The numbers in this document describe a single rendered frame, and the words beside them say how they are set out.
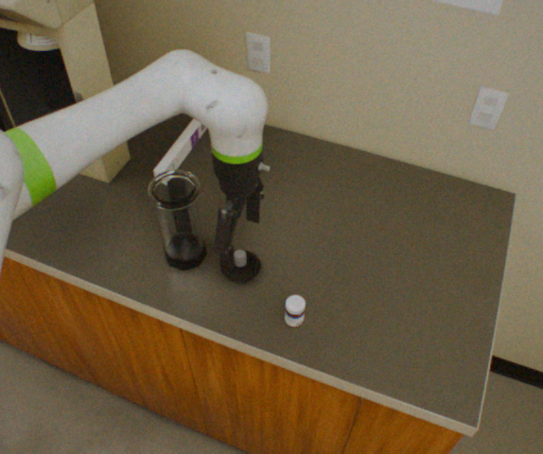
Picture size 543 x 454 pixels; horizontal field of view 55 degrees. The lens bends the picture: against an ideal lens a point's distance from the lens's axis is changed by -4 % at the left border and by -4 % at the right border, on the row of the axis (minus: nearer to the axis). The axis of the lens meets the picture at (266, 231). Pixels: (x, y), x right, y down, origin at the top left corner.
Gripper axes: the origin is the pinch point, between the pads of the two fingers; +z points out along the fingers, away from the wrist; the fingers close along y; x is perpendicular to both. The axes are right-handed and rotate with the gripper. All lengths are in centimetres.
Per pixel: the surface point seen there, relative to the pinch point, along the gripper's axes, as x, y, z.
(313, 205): -8.5, 26.3, 11.8
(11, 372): 96, -21, 107
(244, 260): -1.0, -0.7, 6.4
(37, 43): 58, 15, -27
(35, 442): 69, -40, 107
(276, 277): -8.1, 1.4, 11.8
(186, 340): 8.9, -14.3, 27.2
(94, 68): 46, 19, -21
